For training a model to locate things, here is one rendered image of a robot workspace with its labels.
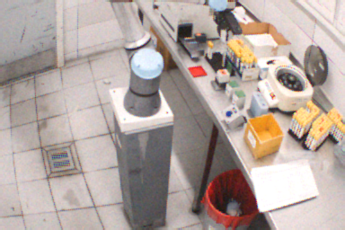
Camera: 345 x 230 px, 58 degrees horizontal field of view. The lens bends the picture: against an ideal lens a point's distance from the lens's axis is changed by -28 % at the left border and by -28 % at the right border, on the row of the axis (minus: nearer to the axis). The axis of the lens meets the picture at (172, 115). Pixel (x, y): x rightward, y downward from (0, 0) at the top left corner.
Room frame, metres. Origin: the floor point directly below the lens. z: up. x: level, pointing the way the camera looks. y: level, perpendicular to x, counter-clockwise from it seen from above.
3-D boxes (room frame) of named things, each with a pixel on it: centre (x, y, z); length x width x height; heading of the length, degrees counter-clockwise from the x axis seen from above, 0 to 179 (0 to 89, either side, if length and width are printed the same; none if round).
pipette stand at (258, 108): (1.26, -0.36, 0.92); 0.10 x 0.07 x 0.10; 18
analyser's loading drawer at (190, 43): (1.72, -0.06, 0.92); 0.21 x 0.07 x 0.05; 24
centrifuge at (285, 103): (1.42, -0.54, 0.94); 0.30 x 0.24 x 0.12; 105
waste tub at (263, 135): (1.10, -0.37, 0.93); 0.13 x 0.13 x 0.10; 23
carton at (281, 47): (1.78, -0.46, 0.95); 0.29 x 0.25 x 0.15; 114
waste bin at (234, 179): (1.17, -0.37, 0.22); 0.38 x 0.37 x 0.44; 24
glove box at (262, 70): (1.60, -0.51, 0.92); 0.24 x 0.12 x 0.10; 114
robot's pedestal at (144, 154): (1.24, 0.12, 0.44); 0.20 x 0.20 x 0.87; 24
